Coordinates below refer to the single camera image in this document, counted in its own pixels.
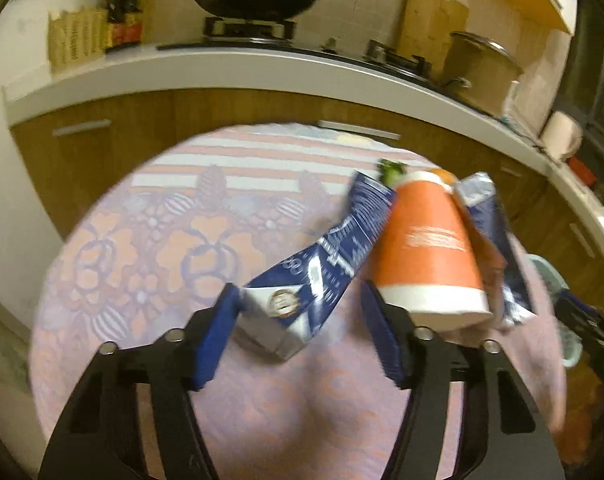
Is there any white electric kettle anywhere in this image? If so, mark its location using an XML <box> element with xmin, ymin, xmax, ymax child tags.
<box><xmin>538</xmin><ymin>110</ymin><xmax>584</xmax><ymax>159</ymax></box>

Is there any blue and white milk carton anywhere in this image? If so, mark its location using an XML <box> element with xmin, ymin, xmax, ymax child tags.
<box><xmin>232</xmin><ymin>170</ymin><xmax>398</xmax><ymax>361</ymax></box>

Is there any yellow plastic basket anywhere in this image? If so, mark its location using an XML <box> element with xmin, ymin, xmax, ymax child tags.
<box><xmin>47</xmin><ymin>6</ymin><xmax>109</xmax><ymax>74</ymax></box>

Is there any black glass cooktop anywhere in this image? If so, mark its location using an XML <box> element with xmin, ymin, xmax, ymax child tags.
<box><xmin>156</xmin><ymin>36</ymin><xmax>495</xmax><ymax>113</ymax></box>

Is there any light blue perforated basket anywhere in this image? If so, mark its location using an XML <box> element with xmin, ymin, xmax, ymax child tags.
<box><xmin>524</xmin><ymin>254</ymin><xmax>584</xmax><ymax>368</ymax></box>

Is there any orange paper cup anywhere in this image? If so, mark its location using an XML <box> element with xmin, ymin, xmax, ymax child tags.
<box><xmin>369</xmin><ymin>170</ymin><xmax>494</xmax><ymax>332</ymax></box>

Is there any brown rice cooker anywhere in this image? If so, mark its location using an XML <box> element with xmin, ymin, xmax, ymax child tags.
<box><xmin>438</xmin><ymin>30</ymin><xmax>526</xmax><ymax>117</ymax></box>

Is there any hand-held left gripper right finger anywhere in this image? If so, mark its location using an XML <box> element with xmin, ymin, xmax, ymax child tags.
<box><xmin>360</xmin><ymin>280</ymin><xmax>568</xmax><ymax>480</ymax></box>

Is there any blue packet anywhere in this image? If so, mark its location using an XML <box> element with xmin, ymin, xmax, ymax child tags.
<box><xmin>454</xmin><ymin>172</ymin><xmax>539</xmax><ymax>332</ymax></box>

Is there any dark window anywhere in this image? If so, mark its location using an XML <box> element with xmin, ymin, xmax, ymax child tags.
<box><xmin>568</xmin><ymin>0</ymin><xmax>604</xmax><ymax>161</ymax></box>

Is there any green vegetable scrap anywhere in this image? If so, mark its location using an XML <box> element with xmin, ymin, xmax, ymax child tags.
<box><xmin>378</xmin><ymin>159</ymin><xmax>409</xmax><ymax>187</ymax></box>

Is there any dark sauce bottle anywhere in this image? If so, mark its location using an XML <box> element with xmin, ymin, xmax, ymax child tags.
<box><xmin>104</xmin><ymin>0</ymin><xmax>129</xmax><ymax>52</ymax></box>
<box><xmin>124</xmin><ymin>0</ymin><xmax>151</xmax><ymax>47</ymax></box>

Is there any wooden base cabinet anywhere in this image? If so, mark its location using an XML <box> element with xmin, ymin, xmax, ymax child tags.
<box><xmin>9</xmin><ymin>87</ymin><xmax>604</xmax><ymax>366</ymax></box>

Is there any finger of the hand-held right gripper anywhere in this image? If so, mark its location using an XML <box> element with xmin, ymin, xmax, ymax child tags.
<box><xmin>554</xmin><ymin>295</ymin><xmax>604</xmax><ymax>401</ymax></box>

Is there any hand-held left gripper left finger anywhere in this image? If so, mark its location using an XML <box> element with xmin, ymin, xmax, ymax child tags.
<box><xmin>38</xmin><ymin>282</ymin><xmax>246</xmax><ymax>480</ymax></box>

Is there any black gas burner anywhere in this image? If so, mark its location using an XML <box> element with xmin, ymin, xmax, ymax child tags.
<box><xmin>363</xmin><ymin>39</ymin><xmax>431</xmax><ymax>79</ymax></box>
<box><xmin>202</xmin><ymin>16</ymin><xmax>299</xmax><ymax>44</ymax></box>

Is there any wooden cutting board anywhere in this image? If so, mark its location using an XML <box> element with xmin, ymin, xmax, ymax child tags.
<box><xmin>396</xmin><ymin>0</ymin><xmax>471</xmax><ymax>77</ymax></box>

